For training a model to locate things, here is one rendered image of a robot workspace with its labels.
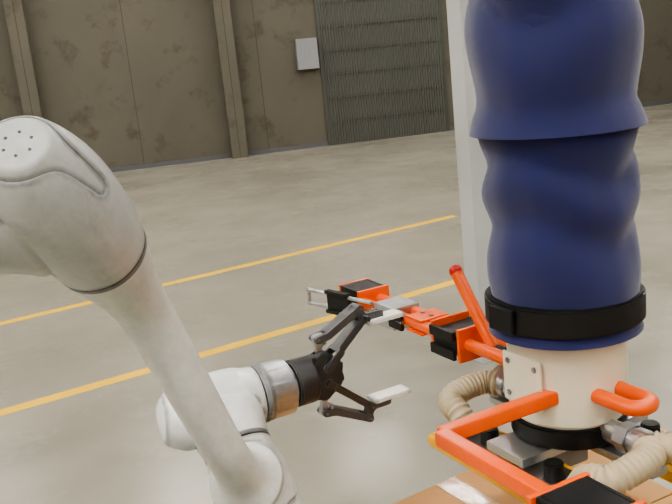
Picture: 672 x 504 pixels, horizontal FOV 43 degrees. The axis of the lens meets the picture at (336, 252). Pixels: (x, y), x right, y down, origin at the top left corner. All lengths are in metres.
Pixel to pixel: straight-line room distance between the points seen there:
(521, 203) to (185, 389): 0.50
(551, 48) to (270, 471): 0.65
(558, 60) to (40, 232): 0.65
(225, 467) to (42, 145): 0.50
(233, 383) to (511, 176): 0.50
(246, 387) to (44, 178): 0.61
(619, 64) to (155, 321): 0.65
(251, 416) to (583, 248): 0.52
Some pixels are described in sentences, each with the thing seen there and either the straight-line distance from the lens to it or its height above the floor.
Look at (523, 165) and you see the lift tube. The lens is 1.14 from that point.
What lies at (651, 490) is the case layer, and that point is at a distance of 2.44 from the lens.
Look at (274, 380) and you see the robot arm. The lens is 1.29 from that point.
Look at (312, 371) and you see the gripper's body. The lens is 1.32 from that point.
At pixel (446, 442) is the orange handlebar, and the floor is 1.24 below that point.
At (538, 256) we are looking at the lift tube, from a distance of 1.15.
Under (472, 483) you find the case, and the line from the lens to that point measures 1.62.
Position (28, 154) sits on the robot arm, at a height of 1.67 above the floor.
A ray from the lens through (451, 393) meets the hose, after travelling 1.39.
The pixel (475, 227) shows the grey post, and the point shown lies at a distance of 4.53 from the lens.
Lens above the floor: 1.73
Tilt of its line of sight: 13 degrees down
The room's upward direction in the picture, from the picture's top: 6 degrees counter-clockwise
